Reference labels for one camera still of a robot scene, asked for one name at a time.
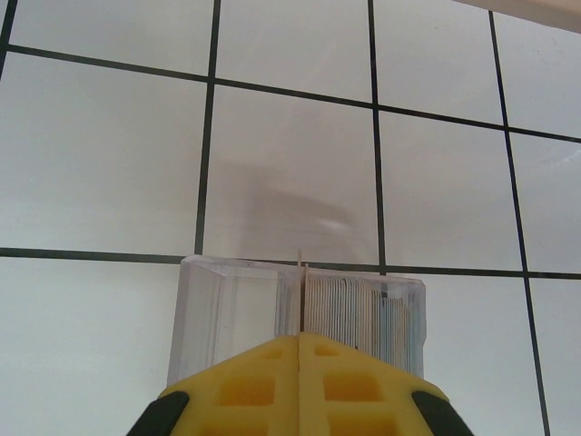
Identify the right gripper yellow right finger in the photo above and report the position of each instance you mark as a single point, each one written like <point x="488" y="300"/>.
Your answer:
<point x="363" y="399"/>

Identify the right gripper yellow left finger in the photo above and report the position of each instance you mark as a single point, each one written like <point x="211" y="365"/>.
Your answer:
<point x="236" y="399"/>

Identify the clear acrylic card holder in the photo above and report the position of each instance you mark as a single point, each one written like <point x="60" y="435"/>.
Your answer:
<point x="227" y="309"/>

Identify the stack of credit cards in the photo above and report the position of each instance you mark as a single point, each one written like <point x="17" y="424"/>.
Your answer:
<point x="354" y="313"/>

